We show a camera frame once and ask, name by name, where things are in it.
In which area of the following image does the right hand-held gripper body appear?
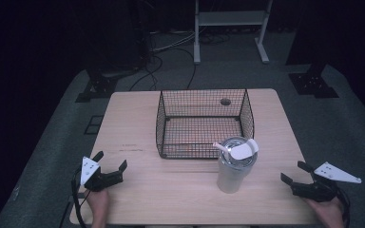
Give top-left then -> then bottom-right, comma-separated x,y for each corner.
291,161 -> 362,203

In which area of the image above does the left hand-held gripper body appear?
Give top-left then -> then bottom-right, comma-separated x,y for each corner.
80,156 -> 125,193

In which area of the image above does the white tumbler with straw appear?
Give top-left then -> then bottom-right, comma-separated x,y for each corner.
212,136 -> 260,195

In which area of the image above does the black wire basket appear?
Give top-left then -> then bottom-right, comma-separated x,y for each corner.
155,87 -> 256,161

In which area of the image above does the person's left hand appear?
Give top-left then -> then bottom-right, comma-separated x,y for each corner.
83,188 -> 112,228

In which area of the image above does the person's right hand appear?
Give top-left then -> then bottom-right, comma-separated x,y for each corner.
301,196 -> 346,228

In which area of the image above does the black stand base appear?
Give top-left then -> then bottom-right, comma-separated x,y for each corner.
74,70 -> 119,104
287,62 -> 340,100

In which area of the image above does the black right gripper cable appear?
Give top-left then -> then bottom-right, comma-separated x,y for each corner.
336,186 -> 353,228

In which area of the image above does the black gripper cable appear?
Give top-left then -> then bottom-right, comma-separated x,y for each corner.
70,166 -> 91,228
336,186 -> 353,228

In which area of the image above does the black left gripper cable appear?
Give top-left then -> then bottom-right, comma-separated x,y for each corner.
70,166 -> 91,228

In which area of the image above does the black floor cable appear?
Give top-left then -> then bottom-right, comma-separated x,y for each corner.
128,47 -> 198,92

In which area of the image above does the white floor cable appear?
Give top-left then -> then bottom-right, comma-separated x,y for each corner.
151,30 -> 198,53

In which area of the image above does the white metal desk frame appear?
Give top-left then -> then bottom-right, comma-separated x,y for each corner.
193,0 -> 274,66

